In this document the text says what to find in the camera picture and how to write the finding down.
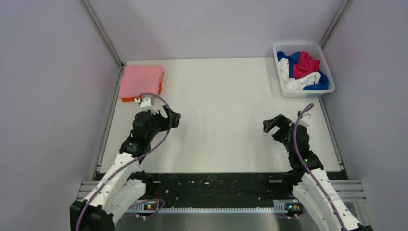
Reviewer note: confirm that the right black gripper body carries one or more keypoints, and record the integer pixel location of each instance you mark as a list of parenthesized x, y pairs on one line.
[(288, 147)]

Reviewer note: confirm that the folded pink t shirt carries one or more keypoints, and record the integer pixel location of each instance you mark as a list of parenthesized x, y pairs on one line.
[(139, 79)]

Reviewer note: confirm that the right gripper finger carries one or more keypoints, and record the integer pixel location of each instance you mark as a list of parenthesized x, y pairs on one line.
[(283, 123), (268, 125)]

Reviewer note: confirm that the white t shirt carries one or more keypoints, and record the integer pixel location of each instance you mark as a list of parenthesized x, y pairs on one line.
[(293, 83)]

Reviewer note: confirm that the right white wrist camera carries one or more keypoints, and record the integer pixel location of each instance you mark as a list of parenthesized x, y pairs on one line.
[(305, 119)]

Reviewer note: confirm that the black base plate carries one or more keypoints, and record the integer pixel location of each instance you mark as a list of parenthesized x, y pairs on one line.
[(216, 190)]

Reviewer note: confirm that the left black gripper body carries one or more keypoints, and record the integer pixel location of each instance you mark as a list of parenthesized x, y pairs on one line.
[(159, 124)]

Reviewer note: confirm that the white plastic basket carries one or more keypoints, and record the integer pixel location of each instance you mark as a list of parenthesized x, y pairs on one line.
[(316, 52)]

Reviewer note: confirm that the magenta t shirt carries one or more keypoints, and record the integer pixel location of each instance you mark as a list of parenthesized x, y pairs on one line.
[(304, 65)]

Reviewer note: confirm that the folded orange t shirt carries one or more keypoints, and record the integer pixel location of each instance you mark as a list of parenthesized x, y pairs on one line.
[(134, 98)]

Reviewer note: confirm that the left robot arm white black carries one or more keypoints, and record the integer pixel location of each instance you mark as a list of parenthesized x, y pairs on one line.
[(123, 184)]

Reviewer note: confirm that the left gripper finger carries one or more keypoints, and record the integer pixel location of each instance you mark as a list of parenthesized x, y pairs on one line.
[(174, 119), (168, 111)]

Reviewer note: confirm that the blue t shirt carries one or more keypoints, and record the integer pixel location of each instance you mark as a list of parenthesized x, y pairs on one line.
[(323, 84)]

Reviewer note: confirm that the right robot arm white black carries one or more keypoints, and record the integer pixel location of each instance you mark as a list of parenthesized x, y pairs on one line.
[(308, 182)]

